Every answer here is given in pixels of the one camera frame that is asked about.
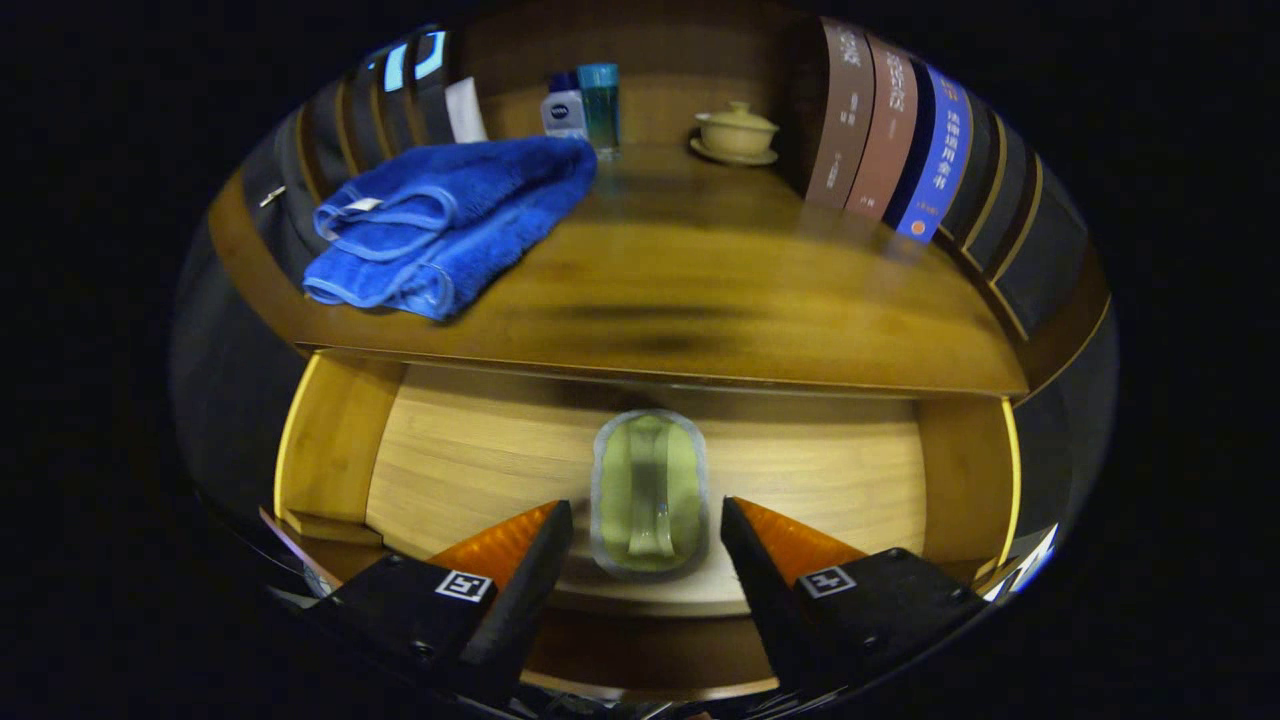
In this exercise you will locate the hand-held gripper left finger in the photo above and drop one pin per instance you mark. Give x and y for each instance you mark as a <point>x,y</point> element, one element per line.
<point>520,600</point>

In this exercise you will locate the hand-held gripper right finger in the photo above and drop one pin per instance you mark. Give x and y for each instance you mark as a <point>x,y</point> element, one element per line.
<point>770,600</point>

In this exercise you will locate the wooden drawer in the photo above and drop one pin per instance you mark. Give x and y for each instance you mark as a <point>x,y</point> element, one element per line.
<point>480,450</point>

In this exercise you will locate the pale green soap white dish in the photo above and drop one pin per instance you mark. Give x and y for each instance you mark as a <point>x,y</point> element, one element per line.
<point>650,500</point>

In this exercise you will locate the wooden countertop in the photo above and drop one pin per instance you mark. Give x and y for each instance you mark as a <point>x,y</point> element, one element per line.
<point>700,280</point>

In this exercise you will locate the wooden cabinet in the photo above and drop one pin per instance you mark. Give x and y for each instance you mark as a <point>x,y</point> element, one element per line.
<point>700,70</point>

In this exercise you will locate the black backdrop cloth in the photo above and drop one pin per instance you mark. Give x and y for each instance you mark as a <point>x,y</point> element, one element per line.
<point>230,400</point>

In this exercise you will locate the blue folded towel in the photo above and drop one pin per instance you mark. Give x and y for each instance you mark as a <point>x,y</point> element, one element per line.
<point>450,220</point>

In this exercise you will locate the beige lidded teacup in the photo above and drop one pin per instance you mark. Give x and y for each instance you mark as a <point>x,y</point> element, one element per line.
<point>735,135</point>

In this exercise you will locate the blue book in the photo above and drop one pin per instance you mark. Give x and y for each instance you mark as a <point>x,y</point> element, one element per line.
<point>940,160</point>

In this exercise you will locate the white clip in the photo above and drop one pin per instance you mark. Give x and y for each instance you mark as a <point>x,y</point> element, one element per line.
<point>272,196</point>

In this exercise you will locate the reddish brown book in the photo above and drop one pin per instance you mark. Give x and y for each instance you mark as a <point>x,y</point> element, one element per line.
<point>885,130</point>

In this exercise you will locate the white bottle blue cap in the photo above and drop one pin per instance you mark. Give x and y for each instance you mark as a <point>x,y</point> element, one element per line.
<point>564,112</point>

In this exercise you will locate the white tube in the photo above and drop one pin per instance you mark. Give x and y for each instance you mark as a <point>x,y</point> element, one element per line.
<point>465,110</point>

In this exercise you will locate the dark brown book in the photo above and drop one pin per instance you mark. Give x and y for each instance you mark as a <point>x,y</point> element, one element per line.
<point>840,110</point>

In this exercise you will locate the teal bottle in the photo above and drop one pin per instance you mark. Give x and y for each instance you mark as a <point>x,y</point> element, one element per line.
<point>600,110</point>

